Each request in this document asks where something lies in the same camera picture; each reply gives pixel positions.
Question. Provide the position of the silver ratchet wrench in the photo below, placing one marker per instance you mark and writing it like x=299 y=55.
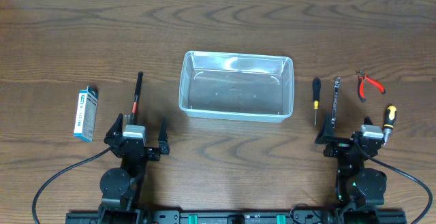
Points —
x=337 y=83

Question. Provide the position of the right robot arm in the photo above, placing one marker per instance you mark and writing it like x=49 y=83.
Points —
x=359 y=189

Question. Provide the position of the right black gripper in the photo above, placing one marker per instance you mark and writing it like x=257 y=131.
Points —
x=345 y=143

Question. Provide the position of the blue white cardboard box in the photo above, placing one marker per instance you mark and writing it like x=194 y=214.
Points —
x=86 y=114

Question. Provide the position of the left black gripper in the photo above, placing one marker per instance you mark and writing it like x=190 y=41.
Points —
x=137 y=150

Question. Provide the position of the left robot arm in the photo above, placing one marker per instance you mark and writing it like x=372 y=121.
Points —
x=121 y=186

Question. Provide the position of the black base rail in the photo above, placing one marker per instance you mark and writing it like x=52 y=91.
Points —
x=299 y=215

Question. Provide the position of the clear plastic container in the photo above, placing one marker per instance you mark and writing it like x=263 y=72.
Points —
x=236 y=86

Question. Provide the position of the stubby black yellow screwdriver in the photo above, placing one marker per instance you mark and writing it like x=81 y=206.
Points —
x=389 y=120

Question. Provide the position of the black yellow precision screwdriver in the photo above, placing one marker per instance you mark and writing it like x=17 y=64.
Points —
x=316 y=85

